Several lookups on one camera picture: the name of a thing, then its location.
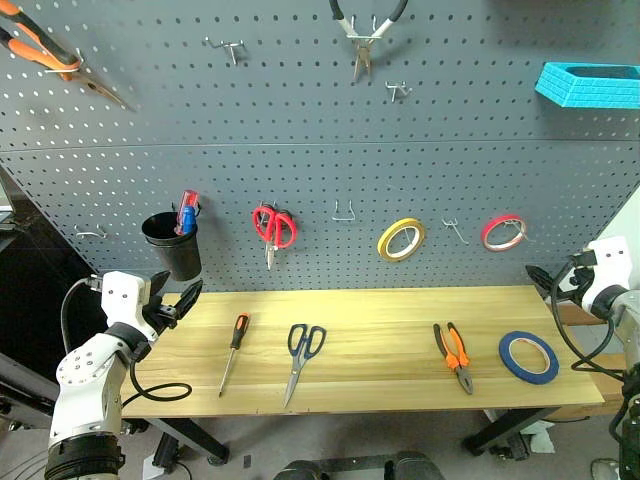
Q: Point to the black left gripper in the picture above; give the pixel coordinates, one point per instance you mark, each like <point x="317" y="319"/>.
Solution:
<point x="161" y="313"/>

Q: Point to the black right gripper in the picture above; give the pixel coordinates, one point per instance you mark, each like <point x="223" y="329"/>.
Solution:
<point x="579" y="280"/>

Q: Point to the dark rounded robot base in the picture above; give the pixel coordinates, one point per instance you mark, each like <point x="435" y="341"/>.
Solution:
<point x="360" y="467"/>

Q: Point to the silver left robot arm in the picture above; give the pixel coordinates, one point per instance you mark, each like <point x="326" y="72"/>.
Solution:
<point x="85" y="385"/>

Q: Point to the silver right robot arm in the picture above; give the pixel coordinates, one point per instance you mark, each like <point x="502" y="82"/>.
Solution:
<point x="627" y="325"/>

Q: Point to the grey pegboard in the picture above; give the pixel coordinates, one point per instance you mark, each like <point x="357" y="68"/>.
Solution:
<point x="300" y="150"/>

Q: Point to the black plastic cup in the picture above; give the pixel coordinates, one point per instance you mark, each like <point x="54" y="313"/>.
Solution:
<point x="175" y="250"/>

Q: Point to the red tape roll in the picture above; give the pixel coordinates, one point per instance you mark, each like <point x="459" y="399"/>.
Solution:
<point x="487" y="237"/>

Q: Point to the blue tape roll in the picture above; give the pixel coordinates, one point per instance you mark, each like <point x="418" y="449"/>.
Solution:
<point x="507" y="360"/>

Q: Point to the orange black screwdriver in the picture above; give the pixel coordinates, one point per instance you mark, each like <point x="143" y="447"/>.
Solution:
<point x="234" y="350"/>

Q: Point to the silver pegboard hook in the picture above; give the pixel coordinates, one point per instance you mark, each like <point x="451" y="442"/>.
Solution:
<point x="344" y="212"/>
<point x="398" y="91"/>
<point x="229" y="47"/>
<point x="91" y="231"/>
<point x="456" y="229"/>

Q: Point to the wooden side bench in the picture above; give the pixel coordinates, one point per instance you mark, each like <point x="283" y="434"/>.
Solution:
<point x="607" y="380"/>

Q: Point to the orange black combination pliers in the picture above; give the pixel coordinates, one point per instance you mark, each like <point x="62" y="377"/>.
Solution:
<point x="456" y="357"/>

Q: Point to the blue black scissors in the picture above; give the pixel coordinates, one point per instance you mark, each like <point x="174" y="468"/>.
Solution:
<point x="300" y="357"/>

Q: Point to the black table leg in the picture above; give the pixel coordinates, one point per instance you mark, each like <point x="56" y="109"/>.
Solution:
<point x="192" y="435"/>
<point x="505" y="430"/>

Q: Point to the white crumpled paper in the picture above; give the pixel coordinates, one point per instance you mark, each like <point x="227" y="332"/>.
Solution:
<point x="542" y="439"/>

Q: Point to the yellow tape roll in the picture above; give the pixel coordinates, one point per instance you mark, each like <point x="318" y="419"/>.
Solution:
<point x="385" y="245"/>

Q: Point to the cyan plastic bin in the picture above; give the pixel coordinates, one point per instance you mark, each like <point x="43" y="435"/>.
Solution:
<point x="582" y="87"/>

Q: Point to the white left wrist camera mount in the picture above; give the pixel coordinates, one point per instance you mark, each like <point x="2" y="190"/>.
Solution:
<point x="122" y="300"/>

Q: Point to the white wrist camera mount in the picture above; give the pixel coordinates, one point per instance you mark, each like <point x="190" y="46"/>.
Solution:
<point x="122" y="300"/>
<point x="607" y="267"/>

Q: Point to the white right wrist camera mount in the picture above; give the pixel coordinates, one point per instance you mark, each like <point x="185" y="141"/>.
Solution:
<point x="607" y="267"/>

